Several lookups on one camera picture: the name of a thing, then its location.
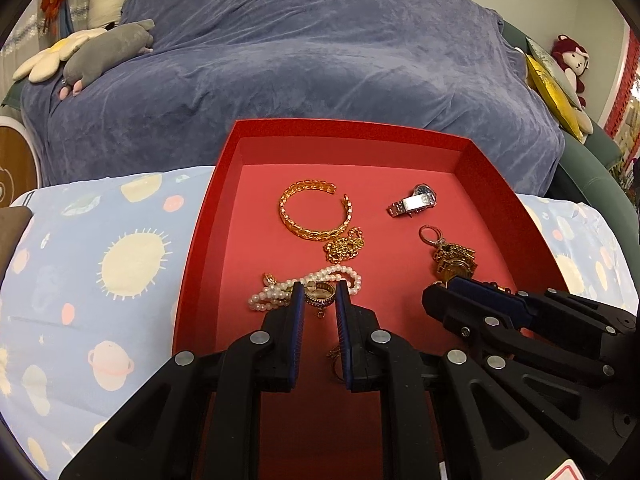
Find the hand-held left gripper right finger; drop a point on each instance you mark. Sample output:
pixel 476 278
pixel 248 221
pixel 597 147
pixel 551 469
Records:
pixel 347 345

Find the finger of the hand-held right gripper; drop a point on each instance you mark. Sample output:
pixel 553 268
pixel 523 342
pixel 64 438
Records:
pixel 465 317
pixel 500 300

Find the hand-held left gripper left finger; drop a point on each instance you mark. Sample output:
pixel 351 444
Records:
pixel 295 340

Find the gold hoop earring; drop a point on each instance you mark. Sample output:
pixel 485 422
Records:
pixel 320 294

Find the gold wristwatch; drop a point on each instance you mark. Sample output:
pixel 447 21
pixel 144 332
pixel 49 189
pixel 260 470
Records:
pixel 452 260

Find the red cardboard box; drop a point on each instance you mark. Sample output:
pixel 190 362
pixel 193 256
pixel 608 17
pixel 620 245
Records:
pixel 395 195

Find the silver wristwatch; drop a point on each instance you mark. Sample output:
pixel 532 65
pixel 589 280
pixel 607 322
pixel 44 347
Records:
pixel 412 202

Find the green sofa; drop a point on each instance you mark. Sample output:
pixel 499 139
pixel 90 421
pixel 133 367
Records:
pixel 585 170

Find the yellow cushion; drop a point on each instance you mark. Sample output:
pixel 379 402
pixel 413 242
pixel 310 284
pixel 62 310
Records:
pixel 555 95

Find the red monkey plush toy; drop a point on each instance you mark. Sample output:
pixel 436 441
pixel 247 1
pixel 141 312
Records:
pixel 572 60

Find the blue-grey velvet blanket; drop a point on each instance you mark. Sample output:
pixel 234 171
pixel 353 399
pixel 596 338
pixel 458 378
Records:
pixel 325 50

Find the brown notebook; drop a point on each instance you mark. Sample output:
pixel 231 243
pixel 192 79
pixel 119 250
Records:
pixel 12 235

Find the white round wooden-faced appliance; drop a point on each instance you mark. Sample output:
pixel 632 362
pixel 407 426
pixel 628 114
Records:
pixel 15 160

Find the grey plush toy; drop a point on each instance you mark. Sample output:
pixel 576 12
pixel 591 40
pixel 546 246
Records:
pixel 107 52

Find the flower-shaped cushion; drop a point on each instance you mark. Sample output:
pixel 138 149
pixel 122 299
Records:
pixel 45 57

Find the red bow decoration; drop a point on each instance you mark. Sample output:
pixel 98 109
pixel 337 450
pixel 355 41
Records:
pixel 52 2

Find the white curtain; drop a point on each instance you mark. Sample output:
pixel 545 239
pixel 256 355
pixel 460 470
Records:
pixel 25 15

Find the red wall decoration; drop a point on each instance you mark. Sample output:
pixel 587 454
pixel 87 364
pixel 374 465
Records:
pixel 622 90

